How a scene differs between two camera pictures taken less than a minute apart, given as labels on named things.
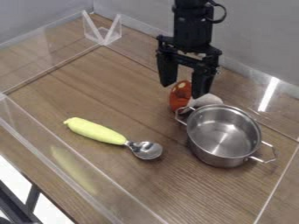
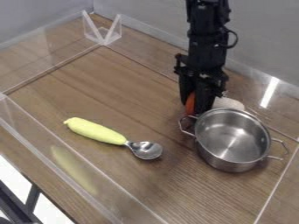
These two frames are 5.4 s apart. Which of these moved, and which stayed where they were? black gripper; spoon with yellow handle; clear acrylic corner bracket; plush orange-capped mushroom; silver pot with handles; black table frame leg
Moved: plush orange-capped mushroom; silver pot with handles; black gripper
Stayed: clear acrylic corner bracket; spoon with yellow handle; black table frame leg
